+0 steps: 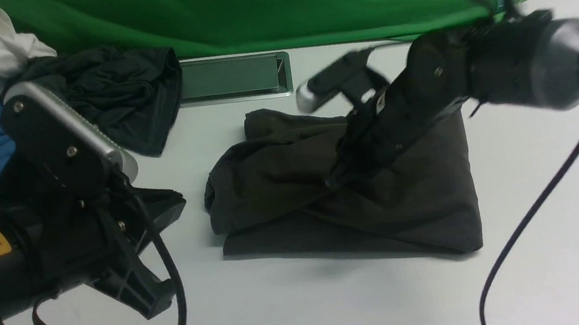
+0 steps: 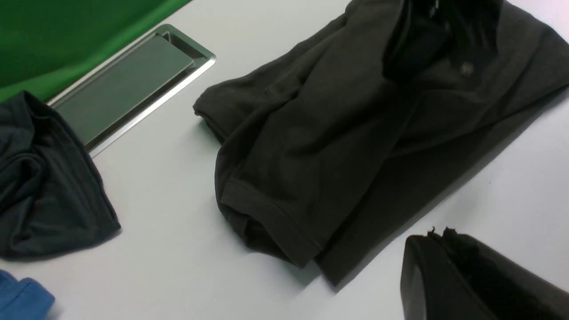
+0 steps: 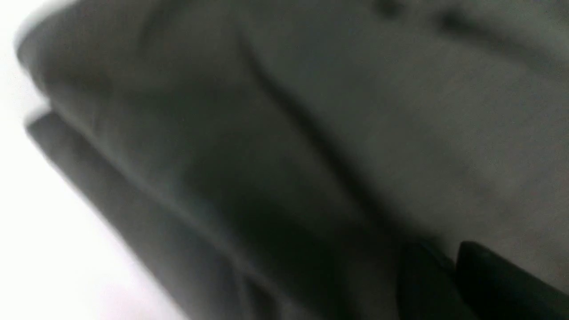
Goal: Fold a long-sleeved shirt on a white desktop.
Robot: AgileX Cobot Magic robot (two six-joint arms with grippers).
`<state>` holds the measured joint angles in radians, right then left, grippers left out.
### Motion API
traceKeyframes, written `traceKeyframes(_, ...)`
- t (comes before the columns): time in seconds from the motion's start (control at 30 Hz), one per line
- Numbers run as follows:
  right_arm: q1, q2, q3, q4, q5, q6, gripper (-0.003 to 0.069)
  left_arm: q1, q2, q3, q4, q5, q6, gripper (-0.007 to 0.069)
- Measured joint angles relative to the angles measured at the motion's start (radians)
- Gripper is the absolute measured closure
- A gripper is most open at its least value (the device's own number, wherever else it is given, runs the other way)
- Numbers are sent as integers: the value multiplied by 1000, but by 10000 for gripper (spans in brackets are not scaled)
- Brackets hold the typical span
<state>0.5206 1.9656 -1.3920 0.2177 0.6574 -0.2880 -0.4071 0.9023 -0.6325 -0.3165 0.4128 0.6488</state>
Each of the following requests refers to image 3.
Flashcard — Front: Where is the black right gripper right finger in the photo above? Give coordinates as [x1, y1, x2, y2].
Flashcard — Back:
[456, 241, 569, 320]

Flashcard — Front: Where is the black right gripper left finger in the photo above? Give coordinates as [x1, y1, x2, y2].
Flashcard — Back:
[397, 242, 477, 320]

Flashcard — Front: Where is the gray long-sleeved shirt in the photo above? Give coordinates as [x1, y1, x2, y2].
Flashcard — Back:
[16, 0, 568, 320]

